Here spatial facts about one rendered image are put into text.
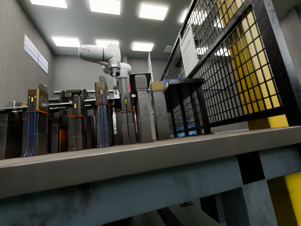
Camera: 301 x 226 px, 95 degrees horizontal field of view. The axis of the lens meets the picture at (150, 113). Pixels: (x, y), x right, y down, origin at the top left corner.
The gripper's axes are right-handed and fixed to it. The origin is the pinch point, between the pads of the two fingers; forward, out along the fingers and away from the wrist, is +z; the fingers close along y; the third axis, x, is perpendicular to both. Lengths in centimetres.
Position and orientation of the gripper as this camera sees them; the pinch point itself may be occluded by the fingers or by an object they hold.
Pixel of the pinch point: (116, 95)
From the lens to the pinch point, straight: 103.3
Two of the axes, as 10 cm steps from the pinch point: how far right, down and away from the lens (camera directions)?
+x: 9.9, -1.0, 1.2
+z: 1.2, 9.8, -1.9
